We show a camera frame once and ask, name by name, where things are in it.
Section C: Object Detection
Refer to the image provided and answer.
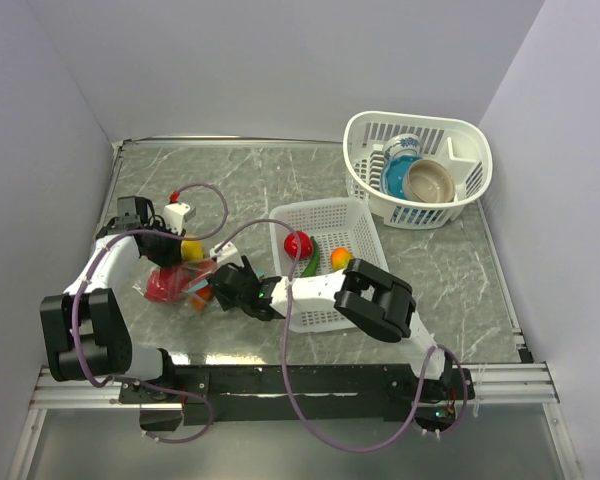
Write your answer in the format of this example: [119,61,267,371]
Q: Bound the blue white patterned cup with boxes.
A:
[383,133,422,160]

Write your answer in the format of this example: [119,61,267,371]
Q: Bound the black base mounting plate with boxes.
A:
[119,364,475,431]

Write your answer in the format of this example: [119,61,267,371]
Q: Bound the blue plate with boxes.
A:
[379,155,422,200]

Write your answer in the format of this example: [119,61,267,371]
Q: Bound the orange green fake mango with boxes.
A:
[330,247,354,271]

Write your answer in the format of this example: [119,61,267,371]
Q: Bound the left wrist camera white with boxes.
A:
[161,191,196,235]

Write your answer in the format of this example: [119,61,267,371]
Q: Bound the clear zip top bag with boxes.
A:
[134,257,219,311]

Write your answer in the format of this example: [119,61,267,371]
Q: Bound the white dish rack basket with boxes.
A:
[343,111,493,230]

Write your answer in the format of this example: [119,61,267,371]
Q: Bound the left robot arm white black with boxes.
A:
[40,196,182,402]

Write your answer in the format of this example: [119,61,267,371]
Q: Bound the beige bowl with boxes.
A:
[403,159,455,204]

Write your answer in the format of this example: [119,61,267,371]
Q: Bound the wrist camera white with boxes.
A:
[209,242,243,267]
[161,191,196,235]

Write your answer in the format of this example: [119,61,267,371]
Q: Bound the green fake pepper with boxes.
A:
[300,236,321,278]

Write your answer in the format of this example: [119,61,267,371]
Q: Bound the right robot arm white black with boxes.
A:
[208,259,453,403]

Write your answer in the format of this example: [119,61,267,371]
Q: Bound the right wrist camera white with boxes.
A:
[209,242,243,267]

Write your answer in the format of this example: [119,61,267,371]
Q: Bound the white perforated flat basket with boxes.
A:
[269,197,389,334]

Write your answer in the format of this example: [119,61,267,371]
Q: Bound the aluminium rail frame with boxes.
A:
[8,363,583,479]

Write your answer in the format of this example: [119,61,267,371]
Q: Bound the orange red fake fruit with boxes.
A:
[189,285,214,311]

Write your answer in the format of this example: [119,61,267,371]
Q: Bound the yellow fake fruit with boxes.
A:
[180,240,205,263]

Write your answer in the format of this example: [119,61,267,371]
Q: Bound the red fake pepper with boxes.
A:
[283,230,314,260]

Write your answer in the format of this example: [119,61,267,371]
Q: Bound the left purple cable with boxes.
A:
[74,183,230,445]

